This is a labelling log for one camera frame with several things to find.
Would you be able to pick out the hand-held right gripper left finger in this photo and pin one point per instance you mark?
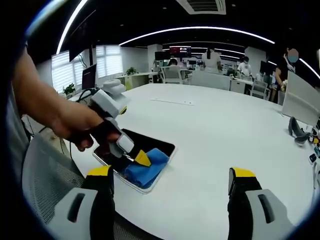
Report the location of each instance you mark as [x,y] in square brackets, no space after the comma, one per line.
[82,212]

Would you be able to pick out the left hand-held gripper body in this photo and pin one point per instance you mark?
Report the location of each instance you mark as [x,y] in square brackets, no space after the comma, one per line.
[110,102]

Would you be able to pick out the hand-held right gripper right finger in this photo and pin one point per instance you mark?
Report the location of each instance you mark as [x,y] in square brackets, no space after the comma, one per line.
[252,212]

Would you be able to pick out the blue cleaning cloth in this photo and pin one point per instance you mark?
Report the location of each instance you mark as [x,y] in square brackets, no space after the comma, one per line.
[147,172]

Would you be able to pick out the person's left hand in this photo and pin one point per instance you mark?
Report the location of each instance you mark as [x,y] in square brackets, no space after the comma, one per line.
[80,127]

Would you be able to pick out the black monitor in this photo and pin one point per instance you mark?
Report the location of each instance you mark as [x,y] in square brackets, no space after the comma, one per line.
[89,77]

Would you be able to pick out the white side desk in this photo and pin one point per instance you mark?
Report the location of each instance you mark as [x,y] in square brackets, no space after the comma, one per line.
[140,80]

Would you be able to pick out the potted green plant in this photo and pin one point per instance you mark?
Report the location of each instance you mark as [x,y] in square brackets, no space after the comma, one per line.
[131,71]
[69,89]

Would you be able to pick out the grey mesh office chair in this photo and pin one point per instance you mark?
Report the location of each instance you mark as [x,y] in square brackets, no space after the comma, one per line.
[47,170]

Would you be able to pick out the white office chair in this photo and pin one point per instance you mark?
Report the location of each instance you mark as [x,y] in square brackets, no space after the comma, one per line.
[172,75]
[258,88]

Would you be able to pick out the grey headphones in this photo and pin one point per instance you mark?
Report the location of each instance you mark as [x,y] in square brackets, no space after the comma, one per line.
[297,133]

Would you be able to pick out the person's grey shirt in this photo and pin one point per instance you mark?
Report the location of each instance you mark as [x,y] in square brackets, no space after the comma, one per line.
[16,130]

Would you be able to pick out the grey partition panel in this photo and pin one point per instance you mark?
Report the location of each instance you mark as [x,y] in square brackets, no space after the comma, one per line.
[212,81]

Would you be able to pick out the white monitor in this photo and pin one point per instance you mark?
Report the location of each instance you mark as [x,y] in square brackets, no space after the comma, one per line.
[301,100]

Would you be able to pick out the ceiling air vent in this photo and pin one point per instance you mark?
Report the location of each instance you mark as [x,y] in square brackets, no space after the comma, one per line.
[202,6]

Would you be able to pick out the red wall screen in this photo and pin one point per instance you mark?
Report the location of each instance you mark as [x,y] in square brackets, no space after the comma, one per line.
[180,51]

